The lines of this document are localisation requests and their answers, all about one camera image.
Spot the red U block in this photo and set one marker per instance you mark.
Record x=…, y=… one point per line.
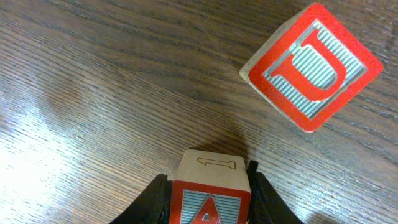
x=310, y=67

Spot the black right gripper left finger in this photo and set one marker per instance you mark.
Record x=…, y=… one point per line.
x=151, y=206

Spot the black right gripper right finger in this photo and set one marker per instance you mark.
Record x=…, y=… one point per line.
x=266, y=205

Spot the red A block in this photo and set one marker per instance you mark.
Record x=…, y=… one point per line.
x=210, y=187

